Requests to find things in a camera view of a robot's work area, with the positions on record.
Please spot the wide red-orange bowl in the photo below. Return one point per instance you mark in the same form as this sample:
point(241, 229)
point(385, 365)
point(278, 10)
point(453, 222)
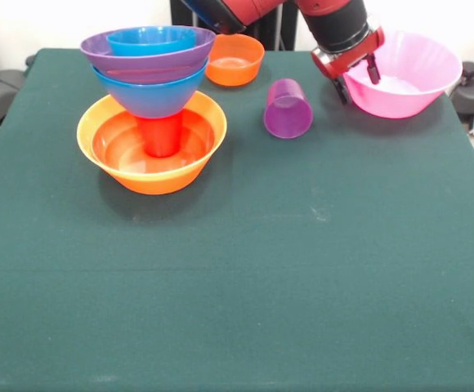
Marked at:
point(196, 143)

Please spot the small blue bowl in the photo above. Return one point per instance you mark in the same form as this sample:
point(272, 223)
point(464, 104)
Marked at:
point(151, 43)

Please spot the wide purple bowl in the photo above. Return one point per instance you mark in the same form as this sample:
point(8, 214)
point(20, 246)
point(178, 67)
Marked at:
point(151, 65)

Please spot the red cup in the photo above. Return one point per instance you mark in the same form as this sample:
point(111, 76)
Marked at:
point(160, 136)

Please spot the dark green table cloth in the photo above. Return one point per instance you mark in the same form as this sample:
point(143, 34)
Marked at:
point(220, 286)

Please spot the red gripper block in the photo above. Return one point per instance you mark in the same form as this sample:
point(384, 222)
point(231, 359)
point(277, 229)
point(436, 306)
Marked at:
point(343, 63)

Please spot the purple cup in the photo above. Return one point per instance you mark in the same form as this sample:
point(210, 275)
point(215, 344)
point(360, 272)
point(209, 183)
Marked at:
point(288, 118)

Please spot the large orange bowl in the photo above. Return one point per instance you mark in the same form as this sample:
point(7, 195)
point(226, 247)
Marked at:
point(159, 183)

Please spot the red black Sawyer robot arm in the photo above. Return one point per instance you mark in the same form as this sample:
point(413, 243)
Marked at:
point(331, 20)

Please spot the small red-orange bowl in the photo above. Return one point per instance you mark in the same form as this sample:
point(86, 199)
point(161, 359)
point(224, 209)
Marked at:
point(237, 65)

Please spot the large blue bowl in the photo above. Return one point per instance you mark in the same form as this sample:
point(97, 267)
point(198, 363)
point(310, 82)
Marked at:
point(155, 98)

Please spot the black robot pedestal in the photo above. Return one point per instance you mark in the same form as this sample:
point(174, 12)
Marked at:
point(269, 32)

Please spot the large pink bowl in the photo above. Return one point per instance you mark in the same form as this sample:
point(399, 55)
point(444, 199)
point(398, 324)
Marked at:
point(408, 94)

